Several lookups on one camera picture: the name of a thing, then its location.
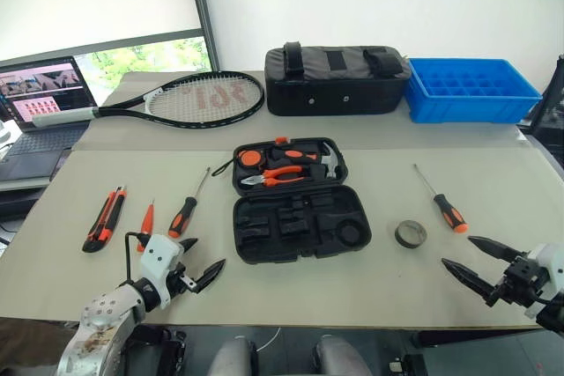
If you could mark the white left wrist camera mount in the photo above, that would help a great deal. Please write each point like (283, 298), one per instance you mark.
(158, 257)

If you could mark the dark rounded grey shape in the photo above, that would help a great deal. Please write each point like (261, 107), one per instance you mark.
(231, 358)
(339, 358)

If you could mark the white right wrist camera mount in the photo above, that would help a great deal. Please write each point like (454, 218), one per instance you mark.
(548, 259)

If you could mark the orange black utility knife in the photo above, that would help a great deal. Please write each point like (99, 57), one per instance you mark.
(106, 219)

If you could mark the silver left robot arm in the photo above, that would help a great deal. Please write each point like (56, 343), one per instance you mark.
(99, 327)

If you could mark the black tape roll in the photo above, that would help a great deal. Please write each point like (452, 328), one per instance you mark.
(398, 237)

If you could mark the black tool case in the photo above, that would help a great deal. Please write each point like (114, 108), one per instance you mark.
(304, 235)

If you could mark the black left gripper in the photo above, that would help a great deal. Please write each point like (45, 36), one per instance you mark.
(178, 281)

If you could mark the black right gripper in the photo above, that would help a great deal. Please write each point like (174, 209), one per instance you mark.
(522, 281)

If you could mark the black tennis racket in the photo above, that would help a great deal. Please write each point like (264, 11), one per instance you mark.
(132, 109)

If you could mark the claw hammer with black grip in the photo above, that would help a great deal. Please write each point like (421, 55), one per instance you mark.
(304, 157)

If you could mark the open laptop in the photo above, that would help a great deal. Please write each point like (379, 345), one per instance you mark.
(39, 138)

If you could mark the blue plastic divided crate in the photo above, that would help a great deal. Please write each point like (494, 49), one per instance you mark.
(462, 107)

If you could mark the black grey fabric bag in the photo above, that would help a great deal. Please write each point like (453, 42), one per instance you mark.
(335, 85)

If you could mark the orange black screwdriver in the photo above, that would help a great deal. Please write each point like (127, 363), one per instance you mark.
(183, 215)
(449, 213)

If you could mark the grey window frame post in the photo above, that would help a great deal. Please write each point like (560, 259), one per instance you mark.
(200, 10)

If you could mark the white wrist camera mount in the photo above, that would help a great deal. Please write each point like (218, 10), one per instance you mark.
(548, 259)
(158, 257)

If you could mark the small orange tester screwdriver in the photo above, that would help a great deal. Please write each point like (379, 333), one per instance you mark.
(146, 222)

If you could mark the orange black tape measure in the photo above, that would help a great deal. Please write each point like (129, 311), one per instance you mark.
(250, 158)

